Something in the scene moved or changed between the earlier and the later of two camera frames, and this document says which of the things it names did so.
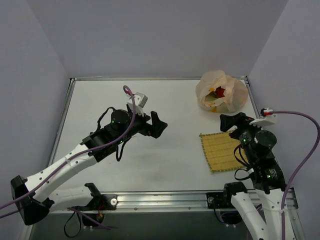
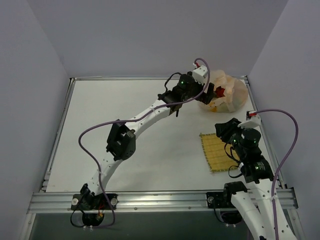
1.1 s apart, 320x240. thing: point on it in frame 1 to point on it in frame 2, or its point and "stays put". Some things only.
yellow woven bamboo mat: x=219 y=148 stays put
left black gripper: x=147 y=124 to x=208 y=92
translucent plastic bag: x=218 y=93 stays put
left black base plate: x=106 y=202 stays put
